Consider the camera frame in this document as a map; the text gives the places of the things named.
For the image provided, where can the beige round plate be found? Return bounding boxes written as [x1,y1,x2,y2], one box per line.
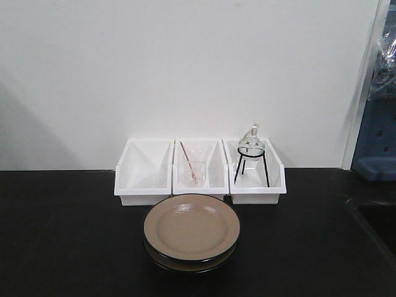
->
[144,194,240,261]
[143,239,238,273]

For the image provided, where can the clear glass beaker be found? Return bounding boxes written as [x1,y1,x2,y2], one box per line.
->
[184,150,207,187]

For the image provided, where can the middle white plastic bin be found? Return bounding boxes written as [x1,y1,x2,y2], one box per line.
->
[172,139,229,200]

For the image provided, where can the white plastic bin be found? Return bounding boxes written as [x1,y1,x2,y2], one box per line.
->
[223,139,286,204]
[114,139,174,207]
[172,139,229,200]

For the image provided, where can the glass alcohol lamp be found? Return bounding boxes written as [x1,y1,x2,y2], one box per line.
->
[238,123,265,161]

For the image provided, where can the left white plastic bin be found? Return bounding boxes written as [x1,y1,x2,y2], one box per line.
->
[114,139,174,207]

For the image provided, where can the right white plastic bin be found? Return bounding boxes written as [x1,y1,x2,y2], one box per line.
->
[223,139,286,204]

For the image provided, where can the blue-grey pegboard drying rack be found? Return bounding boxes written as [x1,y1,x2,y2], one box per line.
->
[351,95,395,182]

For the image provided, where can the black lab sink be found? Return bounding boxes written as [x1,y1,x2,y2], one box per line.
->
[345,198,395,271]

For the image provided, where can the plastic bag of pegs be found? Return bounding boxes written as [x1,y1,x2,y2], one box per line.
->
[368,1,395,101]

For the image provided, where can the black wire tripod stand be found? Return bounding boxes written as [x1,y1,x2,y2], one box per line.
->
[233,147,270,187]

